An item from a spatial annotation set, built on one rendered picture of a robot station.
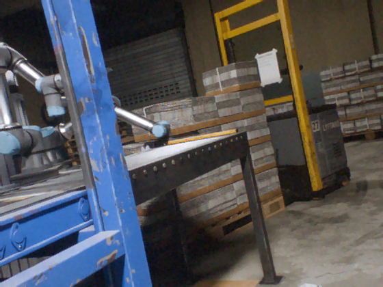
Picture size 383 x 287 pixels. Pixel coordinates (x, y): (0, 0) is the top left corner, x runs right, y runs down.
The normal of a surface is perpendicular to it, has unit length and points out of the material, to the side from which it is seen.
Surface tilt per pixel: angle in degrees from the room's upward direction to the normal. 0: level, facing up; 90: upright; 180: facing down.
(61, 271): 90
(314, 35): 90
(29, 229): 90
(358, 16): 90
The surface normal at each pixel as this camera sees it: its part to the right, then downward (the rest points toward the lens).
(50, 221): 0.87, -0.15
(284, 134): -0.69, 0.18
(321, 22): -0.45, 0.14
